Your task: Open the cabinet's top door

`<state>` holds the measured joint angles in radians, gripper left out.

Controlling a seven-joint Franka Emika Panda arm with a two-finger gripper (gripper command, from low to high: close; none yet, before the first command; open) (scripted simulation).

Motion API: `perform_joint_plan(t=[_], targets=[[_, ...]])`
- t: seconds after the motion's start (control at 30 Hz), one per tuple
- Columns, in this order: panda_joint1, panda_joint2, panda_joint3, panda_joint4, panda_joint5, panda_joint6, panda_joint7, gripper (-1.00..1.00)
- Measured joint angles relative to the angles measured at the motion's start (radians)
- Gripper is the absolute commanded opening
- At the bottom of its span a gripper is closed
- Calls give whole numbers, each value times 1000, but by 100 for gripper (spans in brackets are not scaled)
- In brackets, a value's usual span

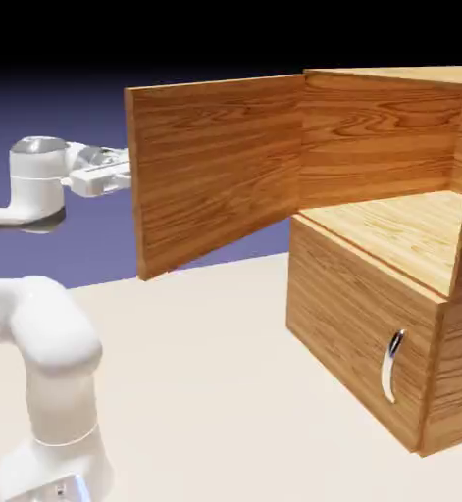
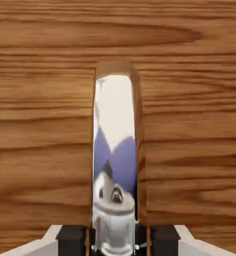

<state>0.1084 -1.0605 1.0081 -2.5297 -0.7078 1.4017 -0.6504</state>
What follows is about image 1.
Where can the light wood cabinet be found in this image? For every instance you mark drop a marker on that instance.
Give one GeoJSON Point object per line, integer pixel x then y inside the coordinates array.
{"type": "Point", "coordinates": [411, 243]}

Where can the wide wooden cabinet door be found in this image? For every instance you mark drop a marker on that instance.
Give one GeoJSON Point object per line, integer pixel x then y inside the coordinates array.
{"type": "Point", "coordinates": [215, 172]}

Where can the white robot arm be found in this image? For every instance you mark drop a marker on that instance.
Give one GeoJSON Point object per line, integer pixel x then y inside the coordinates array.
{"type": "Point", "coordinates": [54, 345]}

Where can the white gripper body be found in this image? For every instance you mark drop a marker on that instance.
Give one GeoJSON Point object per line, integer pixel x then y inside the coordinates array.
{"type": "Point", "coordinates": [97, 179]}

